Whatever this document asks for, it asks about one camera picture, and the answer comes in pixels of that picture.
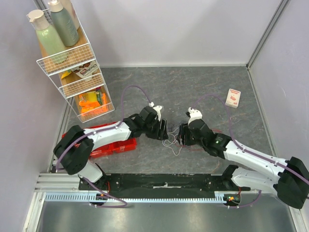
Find light green bottle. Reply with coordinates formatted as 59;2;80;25
28;9;67;64

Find red bin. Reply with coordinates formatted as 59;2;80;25
113;138;137;153
90;144;113;159

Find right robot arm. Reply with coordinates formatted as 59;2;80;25
178;119;309;209

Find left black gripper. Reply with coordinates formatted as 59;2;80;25
143;117;169;141

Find beige bottle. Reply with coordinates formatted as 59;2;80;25
60;0;80;29

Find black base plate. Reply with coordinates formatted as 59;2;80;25
78;173;244;199

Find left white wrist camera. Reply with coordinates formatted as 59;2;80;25
148;102;164;121

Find red cable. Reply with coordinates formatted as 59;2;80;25
173;130;223;152

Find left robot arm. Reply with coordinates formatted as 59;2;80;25
53;104;167;190

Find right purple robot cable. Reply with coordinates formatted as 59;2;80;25
192;93;309;209

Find orange snack packs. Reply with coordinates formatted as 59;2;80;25
78;90;108;114

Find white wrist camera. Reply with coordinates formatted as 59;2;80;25
186;107;202;125
148;102;164;121

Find slotted cable duct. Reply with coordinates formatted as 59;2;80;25
45;192;226;203

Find red bin right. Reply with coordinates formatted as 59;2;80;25
113;138;137;153

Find chocolate cookie box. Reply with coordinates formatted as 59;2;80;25
71;60;99;79

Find dark green bottle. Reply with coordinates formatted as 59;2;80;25
48;0;79;47

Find small white card box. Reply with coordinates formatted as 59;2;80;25
225;88;241;108

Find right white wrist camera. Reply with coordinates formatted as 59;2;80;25
186;107;202;125

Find aluminium frame rail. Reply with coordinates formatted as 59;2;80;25
35;173;80;192

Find red bin middle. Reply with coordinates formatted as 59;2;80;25
90;144;113;159

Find white wire shelf rack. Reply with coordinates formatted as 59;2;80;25
37;7;114;122

